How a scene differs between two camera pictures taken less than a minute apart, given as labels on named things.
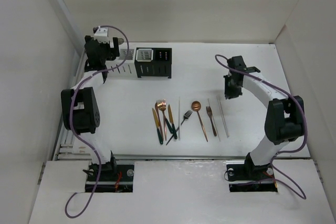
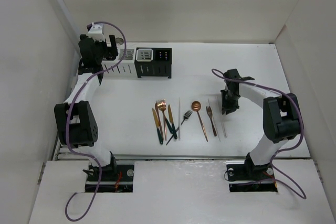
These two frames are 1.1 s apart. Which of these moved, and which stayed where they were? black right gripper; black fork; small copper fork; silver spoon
Moved: black right gripper
Stayed: black fork; small copper fork; silver spoon
